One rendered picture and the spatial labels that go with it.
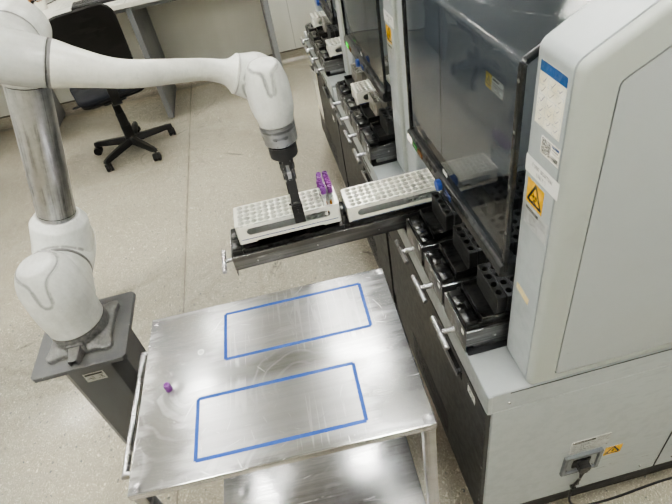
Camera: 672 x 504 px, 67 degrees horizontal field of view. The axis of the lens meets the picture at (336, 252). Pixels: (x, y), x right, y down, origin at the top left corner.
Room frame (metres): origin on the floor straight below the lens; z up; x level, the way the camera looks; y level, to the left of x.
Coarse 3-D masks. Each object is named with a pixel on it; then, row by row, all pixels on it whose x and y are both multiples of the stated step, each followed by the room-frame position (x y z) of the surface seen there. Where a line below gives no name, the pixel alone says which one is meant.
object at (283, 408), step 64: (192, 320) 0.89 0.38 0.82; (256, 320) 0.85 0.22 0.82; (320, 320) 0.81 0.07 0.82; (384, 320) 0.77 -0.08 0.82; (192, 384) 0.70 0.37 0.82; (256, 384) 0.66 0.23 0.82; (320, 384) 0.63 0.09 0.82; (384, 384) 0.60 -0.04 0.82; (128, 448) 0.60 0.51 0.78; (192, 448) 0.55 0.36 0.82; (256, 448) 0.52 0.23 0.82; (320, 448) 0.49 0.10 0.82; (384, 448) 0.74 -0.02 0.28
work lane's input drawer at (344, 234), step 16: (416, 208) 1.16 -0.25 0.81; (336, 224) 1.17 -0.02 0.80; (352, 224) 1.15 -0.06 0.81; (368, 224) 1.14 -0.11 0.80; (384, 224) 1.14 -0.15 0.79; (400, 224) 1.15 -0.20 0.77; (272, 240) 1.16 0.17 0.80; (288, 240) 1.14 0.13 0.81; (304, 240) 1.13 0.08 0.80; (320, 240) 1.13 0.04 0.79; (336, 240) 1.13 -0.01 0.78; (352, 240) 1.14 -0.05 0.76; (224, 256) 1.19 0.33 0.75; (240, 256) 1.12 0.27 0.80; (256, 256) 1.12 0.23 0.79; (272, 256) 1.12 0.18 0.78; (288, 256) 1.12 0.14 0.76; (224, 272) 1.13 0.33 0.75
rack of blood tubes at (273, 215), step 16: (304, 192) 1.24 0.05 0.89; (240, 208) 1.23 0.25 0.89; (256, 208) 1.21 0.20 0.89; (272, 208) 1.20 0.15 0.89; (288, 208) 1.18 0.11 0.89; (304, 208) 1.17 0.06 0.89; (320, 208) 1.15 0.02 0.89; (336, 208) 1.15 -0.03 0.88; (240, 224) 1.15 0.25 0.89; (256, 224) 1.14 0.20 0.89; (272, 224) 1.19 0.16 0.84; (288, 224) 1.18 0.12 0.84; (304, 224) 1.15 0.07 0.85; (320, 224) 1.15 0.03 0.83; (240, 240) 1.13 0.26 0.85; (256, 240) 1.14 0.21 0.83
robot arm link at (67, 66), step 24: (48, 48) 1.10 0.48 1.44; (72, 48) 1.13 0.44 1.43; (48, 72) 1.08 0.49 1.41; (72, 72) 1.09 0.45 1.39; (96, 72) 1.11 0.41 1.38; (120, 72) 1.13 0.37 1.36; (144, 72) 1.16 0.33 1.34; (168, 72) 1.20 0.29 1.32; (192, 72) 1.25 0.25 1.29; (216, 72) 1.29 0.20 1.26; (240, 72) 1.29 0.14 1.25; (240, 96) 1.30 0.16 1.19
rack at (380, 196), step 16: (400, 176) 1.26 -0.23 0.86; (416, 176) 1.25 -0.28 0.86; (432, 176) 1.22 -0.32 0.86; (352, 192) 1.23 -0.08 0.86; (368, 192) 1.22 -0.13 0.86; (384, 192) 1.20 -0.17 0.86; (400, 192) 1.19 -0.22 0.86; (416, 192) 1.17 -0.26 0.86; (432, 192) 1.22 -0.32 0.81; (352, 208) 1.16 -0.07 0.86; (368, 208) 1.21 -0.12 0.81; (384, 208) 1.19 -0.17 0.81; (400, 208) 1.17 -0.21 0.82
